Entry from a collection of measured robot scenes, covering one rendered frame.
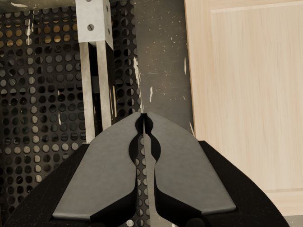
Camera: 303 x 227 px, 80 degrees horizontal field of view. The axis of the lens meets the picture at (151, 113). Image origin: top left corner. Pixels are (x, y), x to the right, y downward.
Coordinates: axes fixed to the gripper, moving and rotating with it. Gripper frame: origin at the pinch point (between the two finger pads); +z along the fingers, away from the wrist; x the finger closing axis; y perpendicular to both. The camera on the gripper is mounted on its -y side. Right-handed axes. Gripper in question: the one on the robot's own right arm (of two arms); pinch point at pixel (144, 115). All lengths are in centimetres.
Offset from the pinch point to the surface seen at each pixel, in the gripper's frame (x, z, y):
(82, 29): -13.0, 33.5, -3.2
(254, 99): 26.9, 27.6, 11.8
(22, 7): -31, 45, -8
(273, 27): 31.8, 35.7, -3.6
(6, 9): -35, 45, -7
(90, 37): -11.3, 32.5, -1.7
